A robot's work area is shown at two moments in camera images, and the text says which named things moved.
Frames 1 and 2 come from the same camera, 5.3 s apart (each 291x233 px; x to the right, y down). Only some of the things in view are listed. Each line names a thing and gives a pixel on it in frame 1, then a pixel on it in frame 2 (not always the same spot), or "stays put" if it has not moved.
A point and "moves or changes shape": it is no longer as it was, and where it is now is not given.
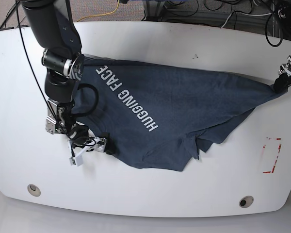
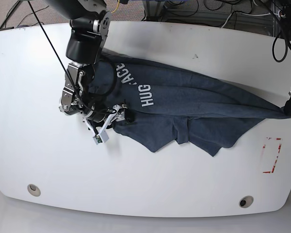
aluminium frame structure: x=267 y=23 stays put
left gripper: x=78 y=134 -> x=97 y=117
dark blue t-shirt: x=153 y=117 moves or changes shape
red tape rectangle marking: x=275 y=163 stays put
